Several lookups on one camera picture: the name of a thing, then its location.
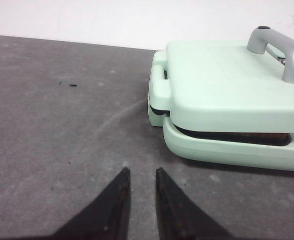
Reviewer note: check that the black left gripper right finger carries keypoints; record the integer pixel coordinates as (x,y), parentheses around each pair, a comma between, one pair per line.
(178,218)

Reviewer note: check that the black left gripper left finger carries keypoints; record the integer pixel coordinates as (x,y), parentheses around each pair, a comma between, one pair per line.
(106,218)

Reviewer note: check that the mint green breakfast maker base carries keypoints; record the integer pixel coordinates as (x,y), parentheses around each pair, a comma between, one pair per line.
(252,149)

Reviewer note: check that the breakfast maker hinged lid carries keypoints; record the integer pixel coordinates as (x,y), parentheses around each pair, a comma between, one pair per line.
(233,86)

